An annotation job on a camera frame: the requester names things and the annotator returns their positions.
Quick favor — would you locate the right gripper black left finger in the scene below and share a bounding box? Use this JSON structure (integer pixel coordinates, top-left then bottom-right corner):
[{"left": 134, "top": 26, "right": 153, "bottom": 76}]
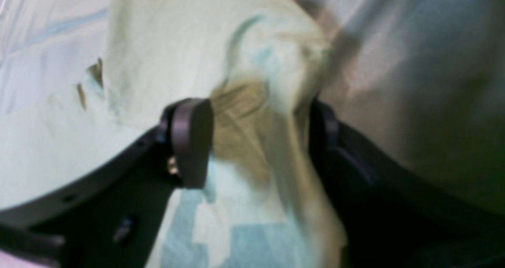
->
[{"left": 156, "top": 98, "right": 213, "bottom": 189}]

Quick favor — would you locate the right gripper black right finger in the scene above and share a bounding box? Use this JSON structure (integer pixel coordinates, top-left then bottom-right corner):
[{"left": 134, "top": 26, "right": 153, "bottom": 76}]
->
[{"left": 308, "top": 98, "right": 379, "bottom": 189}]

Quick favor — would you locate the light green T-shirt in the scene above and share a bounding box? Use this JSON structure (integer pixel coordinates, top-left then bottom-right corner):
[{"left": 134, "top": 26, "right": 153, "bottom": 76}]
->
[{"left": 1, "top": 0, "right": 347, "bottom": 268}]

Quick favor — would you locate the green table cloth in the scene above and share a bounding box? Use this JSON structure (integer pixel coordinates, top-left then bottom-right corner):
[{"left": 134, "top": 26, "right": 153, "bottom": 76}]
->
[{"left": 1, "top": 0, "right": 504, "bottom": 214}]

